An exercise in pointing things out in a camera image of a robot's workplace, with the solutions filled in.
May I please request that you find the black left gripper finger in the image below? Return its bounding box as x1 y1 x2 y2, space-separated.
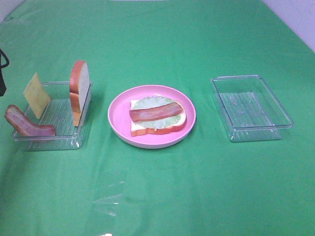
0 70 5 96

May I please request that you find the tray bacon strip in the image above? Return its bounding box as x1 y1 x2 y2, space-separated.
129 102 184 122
4 105 56 137

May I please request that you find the yellow cheese slice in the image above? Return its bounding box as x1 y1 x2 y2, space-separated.
24 72 51 119

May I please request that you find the green lettuce leaf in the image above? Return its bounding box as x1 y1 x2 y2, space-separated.
130 96 186 131

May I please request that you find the clear left plastic tray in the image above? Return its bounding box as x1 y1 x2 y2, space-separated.
12 82 92 151

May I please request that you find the clear plastic tray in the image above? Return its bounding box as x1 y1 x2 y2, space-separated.
211 75 294 142
12 82 92 151

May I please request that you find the green tablecloth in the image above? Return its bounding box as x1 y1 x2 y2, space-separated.
0 0 315 236

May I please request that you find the pink round plate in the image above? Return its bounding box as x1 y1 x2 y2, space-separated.
108 85 196 149

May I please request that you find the clear right plastic tray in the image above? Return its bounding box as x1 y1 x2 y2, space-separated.
211 75 294 142

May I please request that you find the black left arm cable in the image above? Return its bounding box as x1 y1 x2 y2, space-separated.
0 48 10 68

